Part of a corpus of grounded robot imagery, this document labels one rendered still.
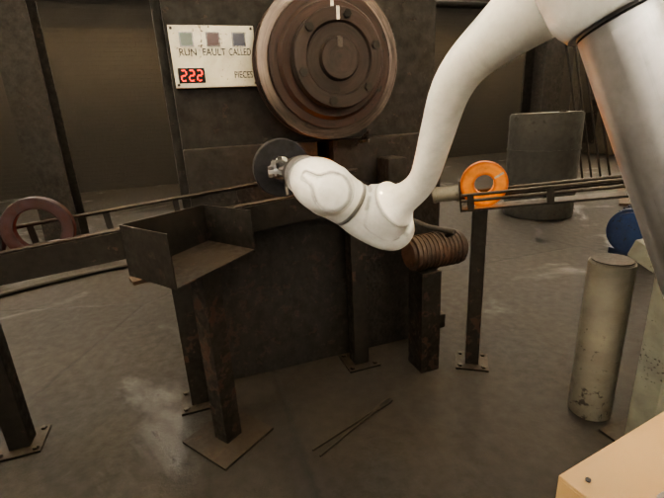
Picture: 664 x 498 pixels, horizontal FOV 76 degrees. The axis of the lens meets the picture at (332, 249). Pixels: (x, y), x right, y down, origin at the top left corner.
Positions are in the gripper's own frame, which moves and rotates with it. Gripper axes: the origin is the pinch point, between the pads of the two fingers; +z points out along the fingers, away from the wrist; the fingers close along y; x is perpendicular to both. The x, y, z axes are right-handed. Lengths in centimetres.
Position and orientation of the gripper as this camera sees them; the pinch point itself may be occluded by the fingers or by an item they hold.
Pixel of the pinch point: (281, 161)
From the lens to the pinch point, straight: 116.2
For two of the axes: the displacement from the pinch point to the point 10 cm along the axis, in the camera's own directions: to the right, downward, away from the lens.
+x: -0.4, -9.3, -3.5
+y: 9.4, -1.5, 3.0
